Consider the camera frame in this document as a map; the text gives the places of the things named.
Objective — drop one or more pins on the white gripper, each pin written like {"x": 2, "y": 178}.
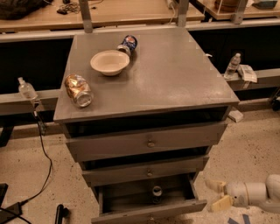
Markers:
{"x": 235, "y": 190}

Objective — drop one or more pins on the silver redbull can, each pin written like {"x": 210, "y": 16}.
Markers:
{"x": 156, "y": 194}

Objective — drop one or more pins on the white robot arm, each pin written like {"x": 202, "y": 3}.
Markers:
{"x": 272, "y": 203}

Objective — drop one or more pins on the grey bottom drawer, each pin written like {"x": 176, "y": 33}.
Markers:
{"x": 131, "y": 202}

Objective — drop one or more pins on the grey drawer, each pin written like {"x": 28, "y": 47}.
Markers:
{"x": 147, "y": 170}
{"x": 131, "y": 202}
{"x": 145, "y": 141}

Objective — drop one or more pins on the grey wooden drawer cabinet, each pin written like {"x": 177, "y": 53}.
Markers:
{"x": 169, "y": 82}

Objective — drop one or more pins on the grey middle drawer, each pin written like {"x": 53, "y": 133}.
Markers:
{"x": 147, "y": 170}

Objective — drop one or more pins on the grey top drawer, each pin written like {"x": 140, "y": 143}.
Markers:
{"x": 145, "y": 141}

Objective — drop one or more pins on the blue pepsi can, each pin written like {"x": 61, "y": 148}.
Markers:
{"x": 128, "y": 45}

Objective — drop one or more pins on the gold crushed can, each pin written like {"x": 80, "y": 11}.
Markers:
{"x": 78, "y": 90}

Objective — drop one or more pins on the blue tape marks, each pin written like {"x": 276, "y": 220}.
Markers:
{"x": 243, "y": 220}

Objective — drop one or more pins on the white block on floor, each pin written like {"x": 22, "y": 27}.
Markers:
{"x": 235, "y": 115}

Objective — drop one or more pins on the white paper packet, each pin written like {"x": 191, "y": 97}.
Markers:
{"x": 247, "y": 73}

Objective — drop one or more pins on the clear plastic water bottle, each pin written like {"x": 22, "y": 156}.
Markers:
{"x": 232, "y": 66}

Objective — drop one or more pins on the white ceramic bowl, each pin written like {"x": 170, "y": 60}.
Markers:
{"x": 110, "y": 63}

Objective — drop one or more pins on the black power adapter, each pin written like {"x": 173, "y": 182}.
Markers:
{"x": 10, "y": 213}

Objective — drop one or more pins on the clear sanitizer pump bottle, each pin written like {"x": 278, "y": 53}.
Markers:
{"x": 26, "y": 90}

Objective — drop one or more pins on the wooden desk left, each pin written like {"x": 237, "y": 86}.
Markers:
{"x": 103, "y": 13}

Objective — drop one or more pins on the black bag on desk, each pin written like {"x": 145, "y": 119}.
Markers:
{"x": 17, "y": 9}

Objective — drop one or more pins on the black handle on floor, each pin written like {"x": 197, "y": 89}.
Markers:
{"x": 61, "y": 213}

